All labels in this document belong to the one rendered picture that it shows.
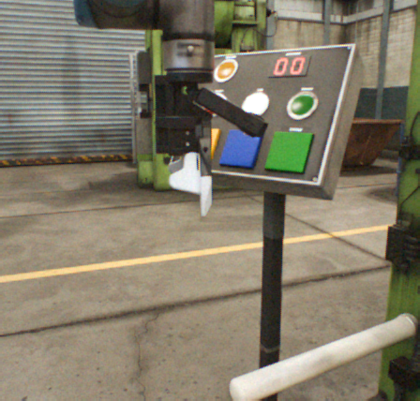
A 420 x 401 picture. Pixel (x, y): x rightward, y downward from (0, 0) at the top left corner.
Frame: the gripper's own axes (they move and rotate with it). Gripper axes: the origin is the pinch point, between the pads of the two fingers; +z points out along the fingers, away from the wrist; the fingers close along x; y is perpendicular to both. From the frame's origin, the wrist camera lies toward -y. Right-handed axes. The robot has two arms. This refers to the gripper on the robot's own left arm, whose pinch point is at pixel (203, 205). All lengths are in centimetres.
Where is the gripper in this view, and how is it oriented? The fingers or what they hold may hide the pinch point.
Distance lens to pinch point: 64.2
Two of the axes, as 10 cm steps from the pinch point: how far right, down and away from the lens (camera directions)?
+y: -9.9, 0.2, -1.0
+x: 1.1, 2.1, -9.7
